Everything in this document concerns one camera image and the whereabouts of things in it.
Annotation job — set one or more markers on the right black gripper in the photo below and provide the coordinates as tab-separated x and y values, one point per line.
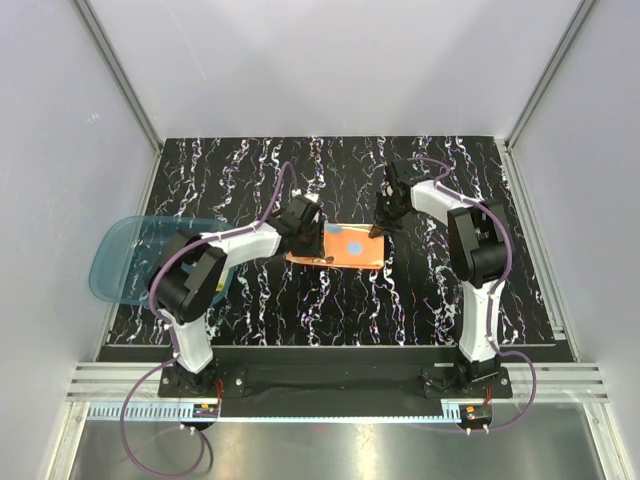
379	219

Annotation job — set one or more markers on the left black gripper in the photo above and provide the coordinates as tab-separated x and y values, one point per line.
316	248

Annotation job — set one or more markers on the orange blue dotted towel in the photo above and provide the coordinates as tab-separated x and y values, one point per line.
347	246

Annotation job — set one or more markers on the blue transparent plastic bin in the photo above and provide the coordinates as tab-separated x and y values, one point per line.
124	260

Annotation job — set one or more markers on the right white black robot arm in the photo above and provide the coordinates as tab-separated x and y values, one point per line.
481	258

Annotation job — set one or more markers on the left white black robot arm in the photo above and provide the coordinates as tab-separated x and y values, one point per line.
183	282

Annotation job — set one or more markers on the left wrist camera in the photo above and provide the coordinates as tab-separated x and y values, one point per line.
299	215

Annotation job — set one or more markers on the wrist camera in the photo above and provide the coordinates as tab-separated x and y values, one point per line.
402	175
299	215

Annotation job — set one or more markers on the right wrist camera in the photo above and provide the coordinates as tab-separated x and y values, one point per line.
402	175

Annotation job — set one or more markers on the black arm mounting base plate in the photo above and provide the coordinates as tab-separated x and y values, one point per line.
434	371

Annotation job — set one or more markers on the grey slotted cable duct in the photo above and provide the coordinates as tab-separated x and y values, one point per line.
230	412

